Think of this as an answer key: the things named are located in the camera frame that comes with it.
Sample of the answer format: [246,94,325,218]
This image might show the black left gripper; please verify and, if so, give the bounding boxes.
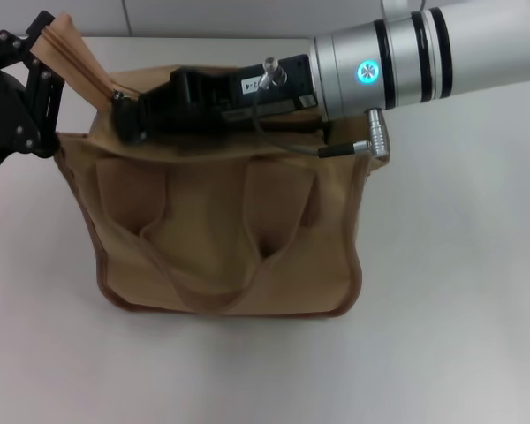
[0,11,67,186]

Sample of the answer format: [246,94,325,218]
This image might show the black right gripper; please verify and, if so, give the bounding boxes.
[110,52,326,143]

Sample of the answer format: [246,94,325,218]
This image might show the khaki canvas food bag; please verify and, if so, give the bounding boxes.
[30,11,392,318]

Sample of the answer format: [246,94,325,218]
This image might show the right gripper connector cable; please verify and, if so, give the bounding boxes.
[250,56,392,161]

